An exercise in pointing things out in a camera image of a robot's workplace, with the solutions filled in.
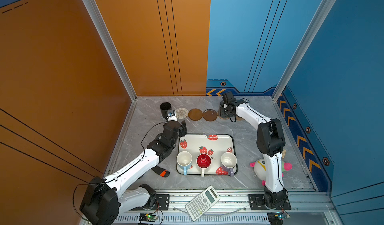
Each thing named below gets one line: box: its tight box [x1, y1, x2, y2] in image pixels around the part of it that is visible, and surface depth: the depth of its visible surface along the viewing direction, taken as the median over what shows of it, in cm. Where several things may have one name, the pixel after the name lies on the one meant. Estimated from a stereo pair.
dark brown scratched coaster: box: [202, 108, 218, 122], surface depth 111 cm
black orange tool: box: [150, 165, 170, 178], surface depth 84 cm
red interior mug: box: [196, 153, 212, 178], surface depth 82 cm
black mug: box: [160, 102, 172, 119], surface depth 104 cm
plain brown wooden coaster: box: [188, 108, 203, 121], surface depth 111 cm
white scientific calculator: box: [185, 185, 221, 222], surface depth 74 cm
